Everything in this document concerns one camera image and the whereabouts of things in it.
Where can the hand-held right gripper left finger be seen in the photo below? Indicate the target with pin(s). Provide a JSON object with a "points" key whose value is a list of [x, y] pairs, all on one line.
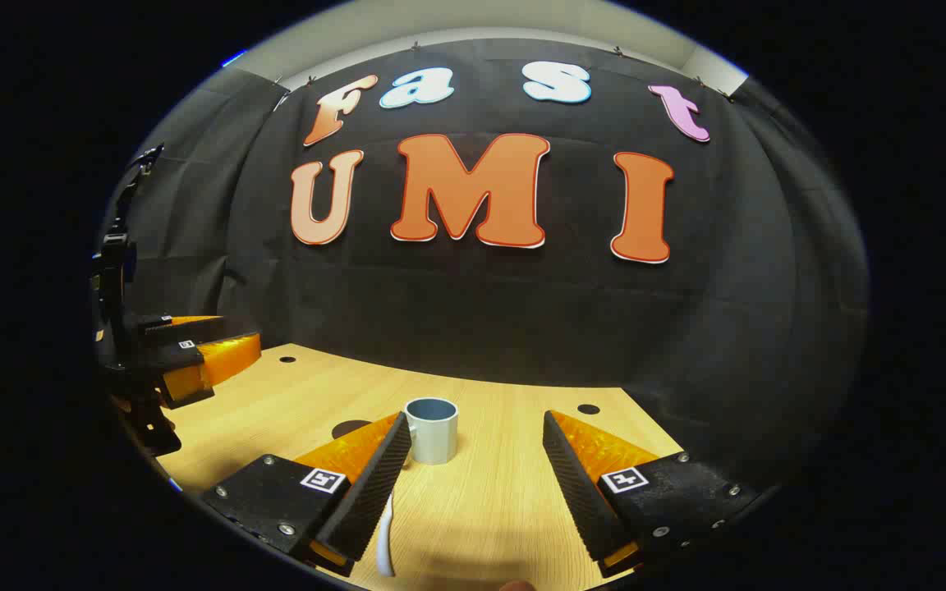
{"points": [[366, 492]]}

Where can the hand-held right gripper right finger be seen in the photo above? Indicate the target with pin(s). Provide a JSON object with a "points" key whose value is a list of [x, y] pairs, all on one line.
{"points": [[580, 492]]}

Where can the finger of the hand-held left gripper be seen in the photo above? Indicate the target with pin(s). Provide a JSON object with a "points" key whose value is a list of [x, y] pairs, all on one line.
{"points": [[227, 361], [202, 330]]}

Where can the white toothbrush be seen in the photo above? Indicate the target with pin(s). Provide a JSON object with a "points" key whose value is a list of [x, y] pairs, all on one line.
{"points": [[383, 542]]}

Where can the dark brown round coaster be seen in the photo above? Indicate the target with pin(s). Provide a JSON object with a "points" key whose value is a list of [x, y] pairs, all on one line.
{"points": [[350, 428]]}

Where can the light blue cup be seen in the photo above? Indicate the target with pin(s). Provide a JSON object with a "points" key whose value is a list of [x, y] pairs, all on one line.
{"points": [[433, 435]]}

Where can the wooden desktop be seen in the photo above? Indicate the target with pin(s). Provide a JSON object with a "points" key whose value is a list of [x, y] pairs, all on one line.
{"points": [[489, 492]]}

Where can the black backdrop cloth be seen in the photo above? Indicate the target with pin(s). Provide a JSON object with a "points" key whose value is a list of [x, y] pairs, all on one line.
{"points": [[522, 328]]}

